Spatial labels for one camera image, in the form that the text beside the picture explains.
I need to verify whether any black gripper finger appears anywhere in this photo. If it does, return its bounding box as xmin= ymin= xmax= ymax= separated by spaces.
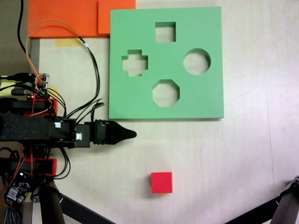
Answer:
xmin=111 ymin=120 xmax=137 ymax=145

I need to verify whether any red square block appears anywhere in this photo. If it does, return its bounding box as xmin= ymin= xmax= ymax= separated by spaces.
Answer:
xmin=150 ymin=172 xmax=174 ymax=194

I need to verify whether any small orange foam block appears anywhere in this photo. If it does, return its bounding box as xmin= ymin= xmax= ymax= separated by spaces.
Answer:
xmin=97 ymin=0 xmax=136 ymax=35

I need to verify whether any large orange foam block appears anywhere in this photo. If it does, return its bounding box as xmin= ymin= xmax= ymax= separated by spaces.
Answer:
xmin=28 ymin=0 xmax=110 ymax=39

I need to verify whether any red and black table clamp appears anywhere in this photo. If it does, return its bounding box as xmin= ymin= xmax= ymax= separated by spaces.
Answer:
xmin=0 ymin=157 xmax=58 ymax=177
xmin=0 ymin=98 xmax=58 ymax=117

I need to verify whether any black tripod brace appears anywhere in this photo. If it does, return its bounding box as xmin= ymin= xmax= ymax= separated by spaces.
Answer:
xmin=57 ymin=192 xmax=112 ymax=224
xmin=223 ymin=197 xmax=281 ymax=224

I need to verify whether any green shape sorter board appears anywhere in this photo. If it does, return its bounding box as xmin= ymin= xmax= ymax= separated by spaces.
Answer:
xmin=108 ymin=6 xmax=225 ymax=121

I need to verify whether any black tripod leg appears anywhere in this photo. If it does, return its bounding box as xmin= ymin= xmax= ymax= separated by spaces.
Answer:
xmin=271 ymin=175 xmax=299 ymax=224
xmin=39 ymin=184 xmax=65 ymax=224

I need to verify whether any yellow tape strip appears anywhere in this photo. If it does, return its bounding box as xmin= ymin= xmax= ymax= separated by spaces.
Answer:
xmin=55 ymin=38 xmax=81 ymax=47

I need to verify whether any black circuit board with capacitors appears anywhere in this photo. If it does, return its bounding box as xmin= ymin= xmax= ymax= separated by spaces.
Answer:
xmin=3 ymin=179 xmax=31 ymax=207

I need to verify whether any thin black wire pair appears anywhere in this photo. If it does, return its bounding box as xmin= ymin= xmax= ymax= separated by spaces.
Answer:
xmin=63 ymin=36 xmax=102 ymax=119

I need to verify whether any small circuit board with wires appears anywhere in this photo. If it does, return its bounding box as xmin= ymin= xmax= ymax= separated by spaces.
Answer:
xmin=28 ymin=72 xmax=51 ymax=98

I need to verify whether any thin orange wire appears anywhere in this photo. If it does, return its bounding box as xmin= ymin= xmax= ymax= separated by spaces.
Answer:
xmin=25 ymin=19 xmax=82 ymax=85

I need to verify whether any thick black cable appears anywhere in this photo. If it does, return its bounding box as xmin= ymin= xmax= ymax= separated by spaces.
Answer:
xmin=17 ymin=0 xmax=28 ymax=55

